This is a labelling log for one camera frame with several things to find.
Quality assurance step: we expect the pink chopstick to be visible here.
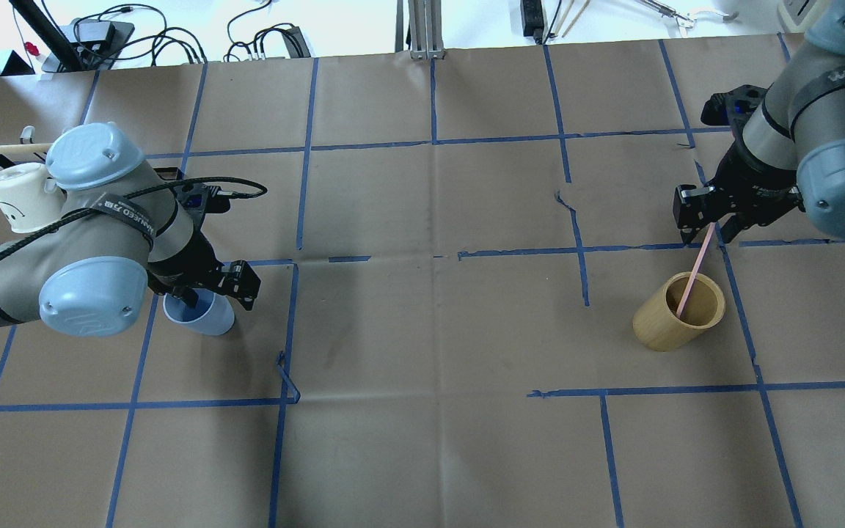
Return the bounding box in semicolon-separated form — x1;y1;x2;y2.
676;223;717;320

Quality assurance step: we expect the light blue plastic cup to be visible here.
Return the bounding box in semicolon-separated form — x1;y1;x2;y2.
162;290;235;335

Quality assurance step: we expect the white smiley mug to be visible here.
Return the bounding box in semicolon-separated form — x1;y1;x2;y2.
0;163;66;234

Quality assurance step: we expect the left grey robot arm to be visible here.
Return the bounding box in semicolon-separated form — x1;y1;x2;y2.
0;122;267;337

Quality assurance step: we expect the black power adapter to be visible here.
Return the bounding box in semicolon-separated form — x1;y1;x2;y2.
279;26;312;58

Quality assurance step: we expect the aluminium frame post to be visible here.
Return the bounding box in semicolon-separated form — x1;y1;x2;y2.
395;1;445;60

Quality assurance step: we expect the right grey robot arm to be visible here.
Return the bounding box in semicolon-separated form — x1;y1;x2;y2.
672;1;845;243

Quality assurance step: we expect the grey usb hub box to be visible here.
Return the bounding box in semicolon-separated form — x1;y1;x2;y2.
59;19;135;70

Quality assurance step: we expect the brown paper table cover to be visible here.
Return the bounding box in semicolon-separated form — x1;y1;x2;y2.
0;34;845;527

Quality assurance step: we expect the bamboo chopstick holder cup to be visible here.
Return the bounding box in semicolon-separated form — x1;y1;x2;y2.
632;273;725;352

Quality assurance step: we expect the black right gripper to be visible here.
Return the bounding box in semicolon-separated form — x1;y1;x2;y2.
673;84;804;244

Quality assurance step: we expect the black braided cable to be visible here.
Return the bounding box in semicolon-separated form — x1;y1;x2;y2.
0;177;268;290

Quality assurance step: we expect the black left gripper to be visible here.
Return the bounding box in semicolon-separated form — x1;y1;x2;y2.
147;183;261;312

